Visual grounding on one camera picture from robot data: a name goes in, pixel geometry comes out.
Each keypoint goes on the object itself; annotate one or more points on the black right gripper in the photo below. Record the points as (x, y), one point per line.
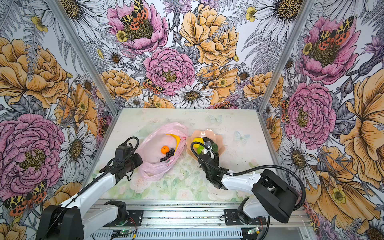
(216, 160)

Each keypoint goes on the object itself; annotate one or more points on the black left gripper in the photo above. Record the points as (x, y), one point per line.
(138, 159)

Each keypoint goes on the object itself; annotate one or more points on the fake green lime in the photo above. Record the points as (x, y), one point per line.
(200, 150)

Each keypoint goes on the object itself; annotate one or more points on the fake yellow lemon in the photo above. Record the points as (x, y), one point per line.
(199, 142)

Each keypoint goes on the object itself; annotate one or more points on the pink printed plastic bag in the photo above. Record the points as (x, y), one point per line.
(150, 150)

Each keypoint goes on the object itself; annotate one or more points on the fake orange tangerine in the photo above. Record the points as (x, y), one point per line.
(165, 150)

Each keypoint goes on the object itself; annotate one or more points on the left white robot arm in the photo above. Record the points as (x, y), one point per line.
(73, 220)

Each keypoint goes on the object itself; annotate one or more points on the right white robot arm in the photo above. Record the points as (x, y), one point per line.
(273, 197)

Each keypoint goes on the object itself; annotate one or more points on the fake dark grape bunch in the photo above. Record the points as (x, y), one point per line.
(168, 156)

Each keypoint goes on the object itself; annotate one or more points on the fake yellow banana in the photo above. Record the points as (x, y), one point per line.
(177, 139)

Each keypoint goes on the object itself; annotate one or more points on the left green circuit board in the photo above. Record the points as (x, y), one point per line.
(124, 234)

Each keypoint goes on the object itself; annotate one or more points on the green circuit board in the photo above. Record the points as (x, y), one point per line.
(253, 231)
(124, 234)

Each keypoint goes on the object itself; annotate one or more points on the right green circuit board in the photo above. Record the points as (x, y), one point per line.
(253, 231)

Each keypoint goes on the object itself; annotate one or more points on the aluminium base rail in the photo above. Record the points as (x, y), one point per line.
(171, 214)

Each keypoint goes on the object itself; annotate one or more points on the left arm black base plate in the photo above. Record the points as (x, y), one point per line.
(132, 218)

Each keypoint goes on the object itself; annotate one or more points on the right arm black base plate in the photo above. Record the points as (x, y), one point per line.
(231, 218)

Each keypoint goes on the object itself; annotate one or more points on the white ventilated cable duct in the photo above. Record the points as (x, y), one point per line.
(174, 234)

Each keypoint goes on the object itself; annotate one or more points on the left aluminium corner post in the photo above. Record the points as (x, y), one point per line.
(67, 26)

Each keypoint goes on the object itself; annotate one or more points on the aluminium corner post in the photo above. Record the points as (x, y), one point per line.
(67, 26)
(291, 40)

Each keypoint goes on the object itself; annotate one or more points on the right aluminium corner post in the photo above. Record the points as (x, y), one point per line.
(291, 40)

